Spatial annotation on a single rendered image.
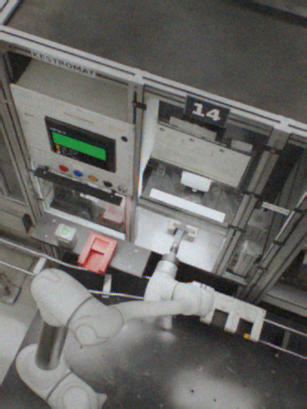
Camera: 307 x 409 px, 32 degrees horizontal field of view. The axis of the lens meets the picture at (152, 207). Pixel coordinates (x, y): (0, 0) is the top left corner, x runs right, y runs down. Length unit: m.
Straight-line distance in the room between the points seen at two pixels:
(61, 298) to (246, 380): 1.12
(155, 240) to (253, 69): 1.12
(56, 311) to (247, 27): 1.07
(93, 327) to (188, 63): 0.85
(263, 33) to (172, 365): 1.52
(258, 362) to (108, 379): 0.69
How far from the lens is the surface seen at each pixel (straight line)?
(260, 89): 1.56
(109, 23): 1.67
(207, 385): 2.55
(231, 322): 2.41
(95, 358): 2.55
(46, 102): 1.75
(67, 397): 2.25
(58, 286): 1.79
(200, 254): 2.47
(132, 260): 2.43
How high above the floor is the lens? 3.18
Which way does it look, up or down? 63 degrees down
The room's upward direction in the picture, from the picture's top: 7 degrees clockwise
